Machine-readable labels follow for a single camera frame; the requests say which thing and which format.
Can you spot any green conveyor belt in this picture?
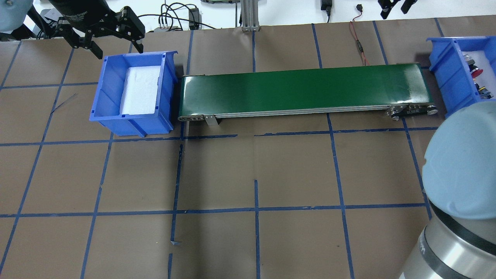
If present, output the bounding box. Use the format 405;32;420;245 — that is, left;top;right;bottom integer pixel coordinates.
178;64;438;125

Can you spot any black cable bundle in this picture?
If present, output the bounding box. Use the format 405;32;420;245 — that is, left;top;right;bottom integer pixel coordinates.
138;2;217;31

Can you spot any white foam in right bin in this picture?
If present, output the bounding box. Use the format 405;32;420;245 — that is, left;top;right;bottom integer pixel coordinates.
462;50;496;99

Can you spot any blue plastic bin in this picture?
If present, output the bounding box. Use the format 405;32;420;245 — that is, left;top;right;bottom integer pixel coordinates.
89;51;178;138
427;36;496;118

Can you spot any black power adapter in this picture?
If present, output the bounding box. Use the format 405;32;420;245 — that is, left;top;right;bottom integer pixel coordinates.
188;7;201;30

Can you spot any yellow push button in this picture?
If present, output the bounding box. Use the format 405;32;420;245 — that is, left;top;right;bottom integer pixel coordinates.
475;83;494;100

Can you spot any blue left plastic bin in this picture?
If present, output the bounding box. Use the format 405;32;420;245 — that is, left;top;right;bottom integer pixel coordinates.
89;51;178;138

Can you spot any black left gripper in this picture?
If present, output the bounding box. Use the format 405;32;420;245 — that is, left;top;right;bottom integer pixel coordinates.
49;0;145;59

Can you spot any red push button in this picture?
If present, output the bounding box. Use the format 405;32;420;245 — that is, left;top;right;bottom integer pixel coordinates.
463;53;484;82

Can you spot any blue right plastic bin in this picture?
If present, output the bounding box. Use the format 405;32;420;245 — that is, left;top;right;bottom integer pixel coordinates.
427;36;496;118

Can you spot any white foam in left bin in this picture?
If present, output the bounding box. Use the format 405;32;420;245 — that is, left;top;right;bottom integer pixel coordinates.
119;65;160;115

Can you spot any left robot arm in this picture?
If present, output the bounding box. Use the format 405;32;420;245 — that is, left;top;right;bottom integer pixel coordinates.
0;0;145;59

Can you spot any aluminium profile post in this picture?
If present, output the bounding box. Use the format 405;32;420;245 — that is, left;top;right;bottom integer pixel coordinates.
240;0;260;32

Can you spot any white foam in bin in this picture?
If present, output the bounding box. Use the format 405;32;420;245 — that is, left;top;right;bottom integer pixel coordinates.
119;65;160;115
462;50;496;99

